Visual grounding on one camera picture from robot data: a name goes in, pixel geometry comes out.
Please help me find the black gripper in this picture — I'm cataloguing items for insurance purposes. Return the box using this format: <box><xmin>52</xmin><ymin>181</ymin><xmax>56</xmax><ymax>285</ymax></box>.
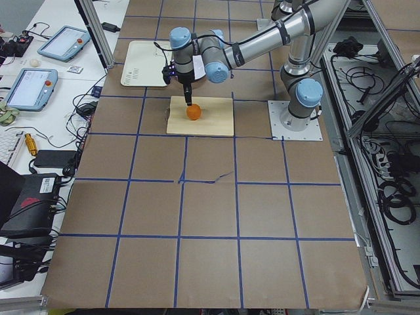
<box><xmin>177</xmin><ymin>72</ymin><xmax>197</xmax><ymax>106</ymax></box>

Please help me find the orange fruit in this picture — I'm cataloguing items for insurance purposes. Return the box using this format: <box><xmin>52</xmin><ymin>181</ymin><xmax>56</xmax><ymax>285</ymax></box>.
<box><xmin>186</xmin><ymin>104</ymin><xmax>201</xmax><ymax>121</ymax></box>

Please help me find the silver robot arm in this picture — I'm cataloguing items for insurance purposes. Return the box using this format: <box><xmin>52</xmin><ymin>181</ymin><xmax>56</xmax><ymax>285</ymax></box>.
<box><xmin>162</xmin><ymin>1</ymin><xmax>348</xmax><ymax>131</ymax></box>

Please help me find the cream bear tray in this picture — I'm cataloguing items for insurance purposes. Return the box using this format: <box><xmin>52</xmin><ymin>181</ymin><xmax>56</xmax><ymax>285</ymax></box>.
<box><xmin>120</xmin><ymin>41</ymin><xmax>172</xmax><ymax>87</ymax></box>

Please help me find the bamboo cutting board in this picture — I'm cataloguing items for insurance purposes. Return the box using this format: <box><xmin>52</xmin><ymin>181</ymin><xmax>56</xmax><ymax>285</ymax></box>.
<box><xmin>166</xmin><ymin>96</ymin><xmax>234</xmax><ymax>137</ymax></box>

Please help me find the black power adapter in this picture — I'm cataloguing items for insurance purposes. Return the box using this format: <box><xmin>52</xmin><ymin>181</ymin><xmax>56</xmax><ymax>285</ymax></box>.
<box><xmin>76</xmin><ymin>101</ymin><xmax>98</xmax><ymax>117</ymax></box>

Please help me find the far teach pendant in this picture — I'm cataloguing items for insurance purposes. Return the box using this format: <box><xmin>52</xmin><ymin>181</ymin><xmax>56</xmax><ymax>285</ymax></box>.
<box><xmin>37</xmin><ymin>26</ymin><xmax>91</xmax><ymax>62</ymax></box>

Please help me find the teach pendant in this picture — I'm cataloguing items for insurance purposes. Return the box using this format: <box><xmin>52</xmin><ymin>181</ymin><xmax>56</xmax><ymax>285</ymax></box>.
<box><xmin>5</xmin><ymin>68</ymin><xmax>58</xmax><ymax>112</ymax></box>
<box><xmin>37</xmin><ymin>26</ymin><xmax>91</xmax><ymax>62</ymax></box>

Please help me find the black flat power brick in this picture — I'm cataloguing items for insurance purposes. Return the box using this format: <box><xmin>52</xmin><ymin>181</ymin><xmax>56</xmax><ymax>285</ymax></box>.
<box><xmin>33</xmin><ymin>150</ymin><xmax>76</xmax><ymax>168</ymax></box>

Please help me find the near teach pendant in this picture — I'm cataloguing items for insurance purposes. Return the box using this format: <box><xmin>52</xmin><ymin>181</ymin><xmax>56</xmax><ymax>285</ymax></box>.
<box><xmin>5</xmin><ymin>68</ymin><xmax>58</xmax><ymax>112</ymax></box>

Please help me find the yellow metal connector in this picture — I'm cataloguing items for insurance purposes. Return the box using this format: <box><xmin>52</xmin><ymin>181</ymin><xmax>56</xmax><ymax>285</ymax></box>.
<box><xmin>24</xmin><ymin>133</ymin><xmax>38</xmax><ymax>156</ymax></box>

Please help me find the white keyboard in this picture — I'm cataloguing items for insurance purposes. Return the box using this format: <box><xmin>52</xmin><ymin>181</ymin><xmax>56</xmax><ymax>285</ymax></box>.
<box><xmin>1</xmin><ymin>131</ymin><xmax>24</xmax><ymax>167</ymax></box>

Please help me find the black electronics box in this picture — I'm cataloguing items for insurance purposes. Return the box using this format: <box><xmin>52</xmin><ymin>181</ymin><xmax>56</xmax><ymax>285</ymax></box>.
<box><xmin>1</xmin><ymin>171</ymin><xmax>61</xmax><ymax>239</ymax></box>

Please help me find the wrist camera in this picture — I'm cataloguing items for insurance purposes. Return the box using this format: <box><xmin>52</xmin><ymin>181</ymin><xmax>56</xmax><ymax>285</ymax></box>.
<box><xmin>161</xmin><ymin>65</ymin><xmax>177</xmax><ymax>85</ymax></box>

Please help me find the aluminium frame post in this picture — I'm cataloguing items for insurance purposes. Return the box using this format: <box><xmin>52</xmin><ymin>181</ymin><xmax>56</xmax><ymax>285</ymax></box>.
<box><xmin>74</xmin><ymin>0</ymin><xmax>115</xmax><ymax>70</ymax></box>

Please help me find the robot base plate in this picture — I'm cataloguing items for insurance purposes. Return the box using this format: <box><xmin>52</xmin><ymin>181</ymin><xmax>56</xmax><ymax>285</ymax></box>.
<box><xmin>268</xmin><ymin>100</ymin><xmax>323</xmax><ymax>142</ymax></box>

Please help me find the aluminium side frame rack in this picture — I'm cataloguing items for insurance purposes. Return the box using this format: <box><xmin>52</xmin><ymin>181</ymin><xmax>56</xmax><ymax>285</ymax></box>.
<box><xmin>321</xmin><ymin>1</ymin><xmax>419</xmax><ymax>300</ymax></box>

